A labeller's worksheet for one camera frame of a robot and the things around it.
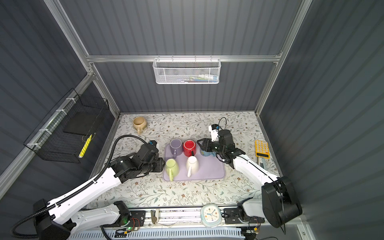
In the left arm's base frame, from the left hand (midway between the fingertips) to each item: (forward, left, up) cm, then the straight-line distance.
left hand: (163, 162), depth 76 cm
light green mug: (-1, -4, -6) cm, 7 cm away
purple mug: (+14, -6, -8) cm, 17 cm away
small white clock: (-23, -23, -13) cm, 35 cm away
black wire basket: (+11, +48, +14) cm, 51 cm away
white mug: (+1, -15, -7) cm, 17 cm away
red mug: (+14, -14, -7) cm, 21 cm away
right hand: (+11, -21, +1) cm, 24 cm away
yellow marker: (+1, +35, +12) cm, 36 cm away
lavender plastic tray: (+4, -26, -17) cm, 32 cm away
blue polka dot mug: (+11, -24, -12) cm, 29 cm away
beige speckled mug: (+34, +20, -7) cm, 40 cm away
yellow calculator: (+12, -61, -13) cm, 64 cm away
